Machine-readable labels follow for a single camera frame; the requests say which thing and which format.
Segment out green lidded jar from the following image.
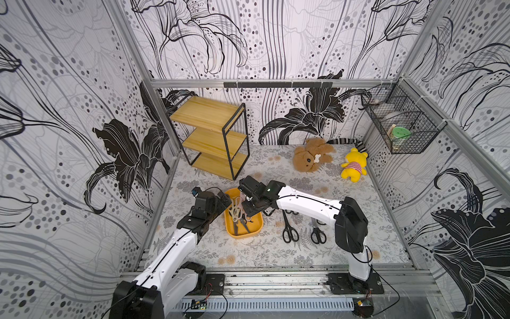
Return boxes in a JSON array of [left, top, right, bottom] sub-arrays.
[[390, 126, 412, 149]]

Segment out yellow plush bear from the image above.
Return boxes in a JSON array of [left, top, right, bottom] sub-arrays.
[[341, 148, 368, 183]]

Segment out left circuit board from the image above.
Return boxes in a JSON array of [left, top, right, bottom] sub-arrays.
[[189, 300, 208, 311]]

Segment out black wire basket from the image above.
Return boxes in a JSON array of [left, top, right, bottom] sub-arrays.
[[361, 81, 446, 154]]

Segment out large black scissors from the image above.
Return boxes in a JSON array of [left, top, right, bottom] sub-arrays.
[[282, 210, 300, 244]]

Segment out right circuit box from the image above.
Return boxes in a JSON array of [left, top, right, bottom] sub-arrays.
[[353, 299, 374, 318]]

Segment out brown teddy bear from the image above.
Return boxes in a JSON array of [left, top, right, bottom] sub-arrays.
[[292, 138, 335, 173]]

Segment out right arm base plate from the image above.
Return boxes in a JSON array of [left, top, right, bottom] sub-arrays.
[[326, 272, 385, 295]]

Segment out yellow storage tray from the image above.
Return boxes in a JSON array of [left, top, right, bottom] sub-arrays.
[[224, 188, 264, 239]]

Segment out blue handled scissors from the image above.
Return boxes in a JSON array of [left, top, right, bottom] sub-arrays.
[[234, 221, 251, 237]]

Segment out black scissors right lower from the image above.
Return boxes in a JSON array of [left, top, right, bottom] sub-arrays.
[[310, 219, 327, 245]]

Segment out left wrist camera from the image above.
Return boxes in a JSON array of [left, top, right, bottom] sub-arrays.
[[191, 187, 202, 198]]

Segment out beige kitchen scissors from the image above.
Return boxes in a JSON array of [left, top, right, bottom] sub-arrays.
[[228, 196, 250, 223]]

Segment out black wall hook bar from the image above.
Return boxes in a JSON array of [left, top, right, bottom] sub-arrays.
[[223, 81, 333, 89]]

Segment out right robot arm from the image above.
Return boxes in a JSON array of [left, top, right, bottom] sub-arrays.
[[239, 175, 371, 282]]

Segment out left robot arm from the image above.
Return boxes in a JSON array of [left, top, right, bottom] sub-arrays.
[[102, 187, 232, 318]]

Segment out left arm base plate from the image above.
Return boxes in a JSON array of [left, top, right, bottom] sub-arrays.
[[187, 273, 225, 296]]

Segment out aluminium front rail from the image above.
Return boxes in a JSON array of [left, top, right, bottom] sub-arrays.
[[207, 264, 441, 298]]

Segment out wooden three-tier shelf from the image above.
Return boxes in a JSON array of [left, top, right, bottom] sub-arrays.
[[169, 96, 250, 181]]

